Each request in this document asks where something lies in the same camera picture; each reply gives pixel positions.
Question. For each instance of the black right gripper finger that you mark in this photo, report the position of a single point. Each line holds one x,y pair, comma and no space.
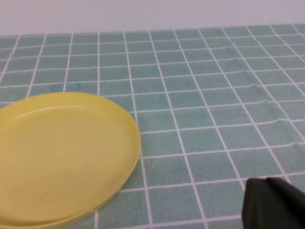
274,207

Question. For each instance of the yellow plastic plate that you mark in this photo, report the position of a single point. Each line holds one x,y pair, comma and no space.
64,157

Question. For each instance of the green checked tablecloth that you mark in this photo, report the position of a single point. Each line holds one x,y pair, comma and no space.
202,95

